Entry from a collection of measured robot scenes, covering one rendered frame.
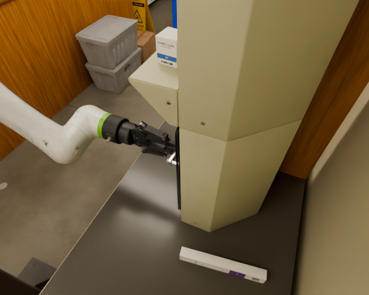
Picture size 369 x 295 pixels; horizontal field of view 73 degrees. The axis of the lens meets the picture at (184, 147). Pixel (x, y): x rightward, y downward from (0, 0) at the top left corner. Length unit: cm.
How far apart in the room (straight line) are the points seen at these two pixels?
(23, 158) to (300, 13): 258
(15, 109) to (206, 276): 77
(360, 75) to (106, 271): 94
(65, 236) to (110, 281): 125
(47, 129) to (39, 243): 142
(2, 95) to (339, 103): 100
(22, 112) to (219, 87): 62
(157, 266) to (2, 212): 177
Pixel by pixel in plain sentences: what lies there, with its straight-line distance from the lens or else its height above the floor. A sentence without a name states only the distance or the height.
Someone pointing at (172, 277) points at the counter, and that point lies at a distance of 88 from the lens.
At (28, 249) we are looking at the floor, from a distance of 220.
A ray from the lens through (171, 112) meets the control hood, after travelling 53.
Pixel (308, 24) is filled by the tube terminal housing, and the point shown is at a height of 163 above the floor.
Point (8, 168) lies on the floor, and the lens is 274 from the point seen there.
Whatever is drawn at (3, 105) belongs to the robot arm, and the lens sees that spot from 89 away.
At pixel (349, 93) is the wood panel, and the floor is 136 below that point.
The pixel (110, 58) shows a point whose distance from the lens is 286.
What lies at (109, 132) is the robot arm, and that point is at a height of 122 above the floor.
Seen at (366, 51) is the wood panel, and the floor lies 149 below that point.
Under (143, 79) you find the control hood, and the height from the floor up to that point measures 151.
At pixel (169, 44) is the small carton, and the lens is 54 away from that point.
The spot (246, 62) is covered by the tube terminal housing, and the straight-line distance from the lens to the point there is 42.
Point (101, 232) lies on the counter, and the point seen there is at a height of 94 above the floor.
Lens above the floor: 180
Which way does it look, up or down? 49 degrees down
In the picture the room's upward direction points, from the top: straight up
